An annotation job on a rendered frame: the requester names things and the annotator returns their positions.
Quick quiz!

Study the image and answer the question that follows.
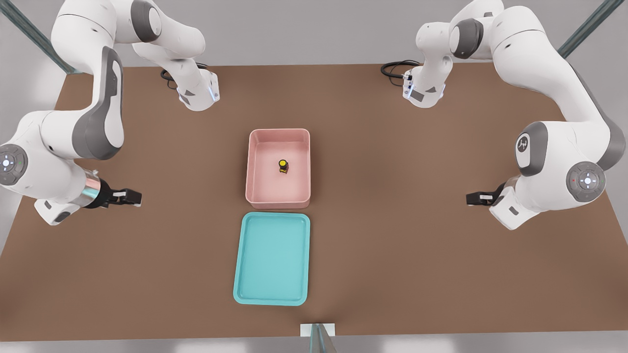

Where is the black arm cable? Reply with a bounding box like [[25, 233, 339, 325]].
[[160, 63, 209, 91], [381, 60, 421, 88]]

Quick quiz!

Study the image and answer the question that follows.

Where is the silver frame post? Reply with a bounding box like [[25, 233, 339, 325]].
[[300, 323, 337, 353], [557, 0, 625, 59], [0, 0, 79, 75]]

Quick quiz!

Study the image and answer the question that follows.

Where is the pink plastic box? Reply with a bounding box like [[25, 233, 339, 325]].
[[245, 128, 312, 210]]

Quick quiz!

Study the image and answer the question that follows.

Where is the pale blue-green tray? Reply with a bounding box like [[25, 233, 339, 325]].
[[233, 212, 311, 306]]

